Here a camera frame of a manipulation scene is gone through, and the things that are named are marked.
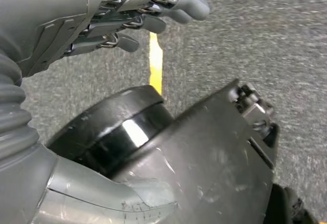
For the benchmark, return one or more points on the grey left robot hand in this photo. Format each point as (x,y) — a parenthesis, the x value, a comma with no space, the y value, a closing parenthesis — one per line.
(50,13)

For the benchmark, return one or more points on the open yellow floor tape square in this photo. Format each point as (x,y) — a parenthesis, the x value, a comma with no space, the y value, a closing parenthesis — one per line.
(155,67)

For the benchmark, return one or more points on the black robot lower body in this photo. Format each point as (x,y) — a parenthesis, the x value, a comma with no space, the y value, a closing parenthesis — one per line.
(204,165)

